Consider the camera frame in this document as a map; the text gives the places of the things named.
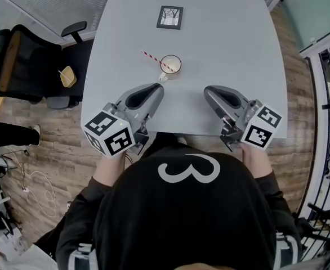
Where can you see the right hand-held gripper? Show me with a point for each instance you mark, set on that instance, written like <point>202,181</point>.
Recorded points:
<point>238,114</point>

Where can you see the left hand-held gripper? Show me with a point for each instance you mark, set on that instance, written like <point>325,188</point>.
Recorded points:
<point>142,103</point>

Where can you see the red white striped straw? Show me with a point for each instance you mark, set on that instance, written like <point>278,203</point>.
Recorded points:
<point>151,56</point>

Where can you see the white cup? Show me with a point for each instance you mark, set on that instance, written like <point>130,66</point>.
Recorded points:
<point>174,64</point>

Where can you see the person's right forearm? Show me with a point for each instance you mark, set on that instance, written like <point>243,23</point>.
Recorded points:
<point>256,162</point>

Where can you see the person's left forearm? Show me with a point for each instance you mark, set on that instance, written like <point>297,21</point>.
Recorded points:
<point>108,169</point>

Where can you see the yellow bowl with stick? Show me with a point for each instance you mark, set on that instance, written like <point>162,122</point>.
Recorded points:
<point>67,77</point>

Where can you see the black metal railing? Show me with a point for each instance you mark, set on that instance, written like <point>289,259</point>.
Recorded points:
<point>322,150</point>

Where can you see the black office chair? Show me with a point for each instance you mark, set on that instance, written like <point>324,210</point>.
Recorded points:
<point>32,63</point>

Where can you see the person's black sweater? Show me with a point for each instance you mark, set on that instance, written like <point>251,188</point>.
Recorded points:
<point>182,221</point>

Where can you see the black picture frame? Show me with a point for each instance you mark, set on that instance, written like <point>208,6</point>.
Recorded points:
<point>169,17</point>

